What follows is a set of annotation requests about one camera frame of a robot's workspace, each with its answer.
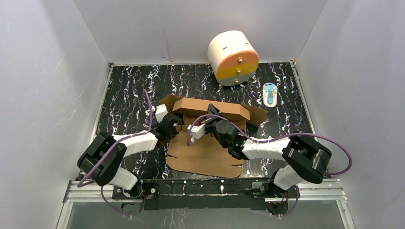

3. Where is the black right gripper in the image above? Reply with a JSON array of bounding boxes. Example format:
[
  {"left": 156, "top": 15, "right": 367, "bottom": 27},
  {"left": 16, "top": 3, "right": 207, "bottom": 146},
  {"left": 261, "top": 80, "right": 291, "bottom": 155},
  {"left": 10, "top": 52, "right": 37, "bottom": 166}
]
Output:
[{"left": 199, "top": 104, "right": 228, "bottom": 149}]

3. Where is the brown cardboard box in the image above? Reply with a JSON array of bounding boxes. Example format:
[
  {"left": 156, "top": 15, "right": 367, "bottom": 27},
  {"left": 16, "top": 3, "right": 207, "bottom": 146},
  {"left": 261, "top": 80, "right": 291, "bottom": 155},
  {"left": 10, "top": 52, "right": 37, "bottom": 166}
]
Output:
[{"left": 160, "top": 94, "right": 268, "bottom": 178}]

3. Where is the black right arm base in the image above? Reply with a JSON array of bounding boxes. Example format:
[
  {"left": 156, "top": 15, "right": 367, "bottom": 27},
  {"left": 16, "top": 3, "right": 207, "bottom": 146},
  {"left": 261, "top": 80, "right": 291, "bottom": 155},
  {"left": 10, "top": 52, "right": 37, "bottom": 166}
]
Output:
[{"left": 241, "top": 169, "right": 300, "bottom": 218}]

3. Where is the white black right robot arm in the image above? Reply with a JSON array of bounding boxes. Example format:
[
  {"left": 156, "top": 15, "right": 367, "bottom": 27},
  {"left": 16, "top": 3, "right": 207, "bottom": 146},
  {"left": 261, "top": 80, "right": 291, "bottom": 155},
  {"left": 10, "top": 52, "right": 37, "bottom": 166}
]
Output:
[{"left": 199, "top": 104, "right": 332, "bottom": 198}]

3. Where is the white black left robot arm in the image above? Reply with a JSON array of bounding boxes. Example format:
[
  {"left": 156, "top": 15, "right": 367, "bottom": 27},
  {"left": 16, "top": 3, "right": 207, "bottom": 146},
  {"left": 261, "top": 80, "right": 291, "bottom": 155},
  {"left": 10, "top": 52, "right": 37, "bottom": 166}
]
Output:
[{"left": 77, "top": 113, "right": 184, "bottom": 198}]

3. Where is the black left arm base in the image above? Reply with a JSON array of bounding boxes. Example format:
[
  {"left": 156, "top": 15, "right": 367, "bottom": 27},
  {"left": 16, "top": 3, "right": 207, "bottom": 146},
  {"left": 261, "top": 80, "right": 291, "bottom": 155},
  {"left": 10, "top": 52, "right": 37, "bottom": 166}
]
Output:
[{"left": 112, "top": 180, "right": 159, "bottom": 200}]

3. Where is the white orange yellow cylinder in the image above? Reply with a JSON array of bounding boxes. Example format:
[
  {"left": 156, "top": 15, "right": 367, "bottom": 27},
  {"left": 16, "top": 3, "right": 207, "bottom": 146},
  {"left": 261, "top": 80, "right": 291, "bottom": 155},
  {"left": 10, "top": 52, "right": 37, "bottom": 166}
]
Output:
[{"left": 207, "top": 31, "right": 259, "bottom": 86}]

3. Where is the blue white packaged item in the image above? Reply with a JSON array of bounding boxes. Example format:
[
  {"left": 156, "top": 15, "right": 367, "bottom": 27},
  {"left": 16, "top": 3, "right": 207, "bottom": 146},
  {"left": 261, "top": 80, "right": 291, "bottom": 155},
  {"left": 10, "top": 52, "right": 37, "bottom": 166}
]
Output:
[{"left": 263, "top": 83, "right": 277, "bottom": 107}]

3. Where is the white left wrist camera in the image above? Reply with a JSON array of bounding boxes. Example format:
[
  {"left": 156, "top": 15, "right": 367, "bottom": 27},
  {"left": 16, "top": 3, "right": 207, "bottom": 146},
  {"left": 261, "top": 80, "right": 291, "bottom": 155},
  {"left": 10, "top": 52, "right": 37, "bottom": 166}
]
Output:
[{"left": 149, "top": 104, "right": 169, "bottom": 123}]

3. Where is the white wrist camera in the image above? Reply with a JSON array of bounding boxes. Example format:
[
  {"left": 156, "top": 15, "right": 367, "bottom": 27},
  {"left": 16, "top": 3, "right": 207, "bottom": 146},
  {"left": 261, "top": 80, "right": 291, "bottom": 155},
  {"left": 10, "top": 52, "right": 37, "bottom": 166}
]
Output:
[
  {"left": 187, "top": 124, "right": 206, "bottom": 146},
  {"left": 149, "top": 104, "right": 169, "bottom": 123}
]

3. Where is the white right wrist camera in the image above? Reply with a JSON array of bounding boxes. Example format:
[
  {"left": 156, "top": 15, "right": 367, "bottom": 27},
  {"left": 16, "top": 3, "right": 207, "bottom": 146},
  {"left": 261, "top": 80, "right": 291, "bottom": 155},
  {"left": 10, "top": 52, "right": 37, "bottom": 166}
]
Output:
[{"left": 187, "top": 124, "right": 206, "bottom": 146}]

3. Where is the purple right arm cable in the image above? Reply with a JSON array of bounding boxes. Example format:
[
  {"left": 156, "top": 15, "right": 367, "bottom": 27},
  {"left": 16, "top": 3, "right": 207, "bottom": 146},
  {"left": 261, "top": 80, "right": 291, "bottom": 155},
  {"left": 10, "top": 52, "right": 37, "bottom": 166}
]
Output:
[{"left": 186, "top": 114, "right": 352, "bottom": 218}]

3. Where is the aluminium frame rail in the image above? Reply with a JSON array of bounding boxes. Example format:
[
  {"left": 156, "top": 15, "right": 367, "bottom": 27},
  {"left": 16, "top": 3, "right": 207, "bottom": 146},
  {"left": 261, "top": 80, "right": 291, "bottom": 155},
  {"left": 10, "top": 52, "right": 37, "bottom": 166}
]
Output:
[{"left": 57, "top": 178, "right": 355, "bottom": 229}]

